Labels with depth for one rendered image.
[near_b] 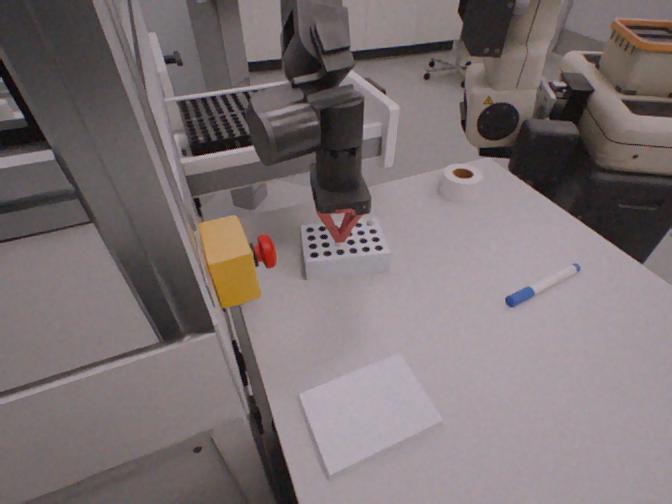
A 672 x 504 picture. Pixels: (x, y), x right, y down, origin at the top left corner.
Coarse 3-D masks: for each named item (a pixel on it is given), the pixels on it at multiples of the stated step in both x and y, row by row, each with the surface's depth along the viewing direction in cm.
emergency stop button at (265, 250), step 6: (264, 234) 43; (258, 240) 43; (264, 240) 42; (270, 240) 42; (258, 246) 43; (264, 246) 42; (270, 246) 42; (258, 252) 42; (264, 252) 42; (270, 252) 42; (276, 252) 43; (258, 258) 43; (264, 258) 42; (270, 258) 42; (276, 258) 43; (264, 264) 43; (270, 264) 42
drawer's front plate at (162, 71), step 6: (150, 36) 88; (156, 36) 89; (156, 42) 85; (156, 48) 82; (156, 54) 79; (156, 60) 76; (162, 60) 76; (156, 66) 74; (162, 66) 73; (162, 72) 72; (162, 78) 73; (168, 78) 73; (162, 84) 73; (168, 84) 74; (168, 90) 74; (168, 96) 75; (174, 96) 75
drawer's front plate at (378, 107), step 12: (348, 84) 71; (360, 84) 67; (372, 96) 64; (384, 96) 63; (372, 108) 65; (384, 108) 61; (396, 108) 60; (372, 120) 66; (384, 120) 62; (396, 120) 62; (384, 132) 63; (396, 132) 63; (384, 144) 65; (384, 156) 66
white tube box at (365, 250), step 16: (320, 224) 60; (336, 224) 60; (304, 240) 57; (320, 240) 57; (352, 240) 57; (368, 240) 57; (384, 240) 57; (304, 256) 54; (320, 256) 54; (336, 256) 54; (352, 256) 54; (368, 256) 55; (384, 256) 55; (320, 272) 55; (336, 272) 56; (352, 272) 56; (368, 272) 57
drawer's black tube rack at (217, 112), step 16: (208, 96) 70; (224, 96) 71; (240, 96) 70; (192, 112) 65; (208, 112) 66; (224, 112) 65; (240, 112) 65; (192, 128) 61; (208, 128) 61; (224, 128) 61; (240, 128) 61; (192, 144) 57; (208, 144) 58; (224, 144) 63; (240, 144) 63
